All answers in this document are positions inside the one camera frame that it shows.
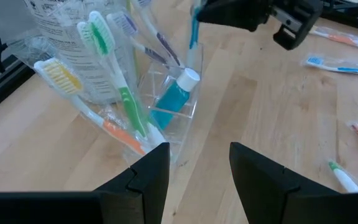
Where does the blue toothbrush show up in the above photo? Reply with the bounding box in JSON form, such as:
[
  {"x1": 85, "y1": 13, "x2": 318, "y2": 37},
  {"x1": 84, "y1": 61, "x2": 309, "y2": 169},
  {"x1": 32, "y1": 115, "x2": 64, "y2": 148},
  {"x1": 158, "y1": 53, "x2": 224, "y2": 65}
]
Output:
[
  {"x1": 186, "y1": 0, "x2": 204, "y2": 69},
  {"x1": 301, "y1": 53, "x2": 358, "y2": 77}
]

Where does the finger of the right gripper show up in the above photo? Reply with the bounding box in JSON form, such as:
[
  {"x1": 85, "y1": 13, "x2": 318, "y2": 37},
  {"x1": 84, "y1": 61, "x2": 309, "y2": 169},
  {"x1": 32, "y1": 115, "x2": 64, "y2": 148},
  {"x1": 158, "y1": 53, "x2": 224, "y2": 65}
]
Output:
[{"x1": 196, "y1": 0, "x2": 273, "y2": 32}]

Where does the white green wipes canister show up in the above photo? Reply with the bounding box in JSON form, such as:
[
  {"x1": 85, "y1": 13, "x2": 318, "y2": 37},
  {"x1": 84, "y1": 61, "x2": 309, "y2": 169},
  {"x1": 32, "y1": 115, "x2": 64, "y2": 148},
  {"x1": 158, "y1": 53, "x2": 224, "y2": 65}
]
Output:
[{"x1": 23, "y1": 0, "x2": 142, "y2": 105}]

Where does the purple toothbrush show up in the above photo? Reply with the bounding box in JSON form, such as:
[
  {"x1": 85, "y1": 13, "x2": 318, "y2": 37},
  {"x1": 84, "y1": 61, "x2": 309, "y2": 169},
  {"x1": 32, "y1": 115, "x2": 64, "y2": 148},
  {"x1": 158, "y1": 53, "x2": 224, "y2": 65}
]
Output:
[
  {"x1": 106, "y1": 11, "x2": 170, "y2": 68},
  {"x1": 134, "y1": 0, "x2": 186, "y2": 68}
]

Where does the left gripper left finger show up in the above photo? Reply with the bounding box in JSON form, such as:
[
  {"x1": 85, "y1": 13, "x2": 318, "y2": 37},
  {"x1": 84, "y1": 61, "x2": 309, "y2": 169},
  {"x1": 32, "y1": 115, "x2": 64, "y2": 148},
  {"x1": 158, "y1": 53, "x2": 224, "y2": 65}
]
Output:
[{"x1": 0, "y1": 142, "x2": 171, "y2": 224}]

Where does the small blue tube top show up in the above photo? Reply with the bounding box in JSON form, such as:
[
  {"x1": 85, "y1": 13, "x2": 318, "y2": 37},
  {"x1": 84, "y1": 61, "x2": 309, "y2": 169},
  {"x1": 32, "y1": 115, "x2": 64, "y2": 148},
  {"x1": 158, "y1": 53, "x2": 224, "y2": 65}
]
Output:
[{"x1": 150, "y1": 67, "x2": 201, "y2": 131}]

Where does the green toothbrush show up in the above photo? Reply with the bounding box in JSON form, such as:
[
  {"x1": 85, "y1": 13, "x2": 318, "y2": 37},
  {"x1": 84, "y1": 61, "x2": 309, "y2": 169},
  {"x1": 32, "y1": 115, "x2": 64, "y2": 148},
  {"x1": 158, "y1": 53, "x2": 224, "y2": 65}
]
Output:
[
  {"x1": 76, "y1": 21, "x2": 99, "y2": 60},
  {"x1": 327, "y1": 159, "x2": 358, "y2": 194},
  {"x1": 88, "y1": 10, "x2": 167, "y2": 147}
]

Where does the clear acrylic organizer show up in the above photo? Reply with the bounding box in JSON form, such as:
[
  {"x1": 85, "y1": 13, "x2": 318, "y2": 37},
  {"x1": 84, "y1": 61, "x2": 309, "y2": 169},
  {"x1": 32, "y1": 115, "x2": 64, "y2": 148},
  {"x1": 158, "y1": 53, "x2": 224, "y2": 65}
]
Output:
[{"x1": 121, "y1": 43, "x2": 204, "y2": 166}]

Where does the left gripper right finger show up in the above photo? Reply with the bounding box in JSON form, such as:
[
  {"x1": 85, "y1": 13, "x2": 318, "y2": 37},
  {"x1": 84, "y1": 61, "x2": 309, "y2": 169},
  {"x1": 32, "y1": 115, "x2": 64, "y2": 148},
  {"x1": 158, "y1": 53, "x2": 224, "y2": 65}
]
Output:
[{"x1": 229, "y1": 142, "x2": 358, "y2": 224}]

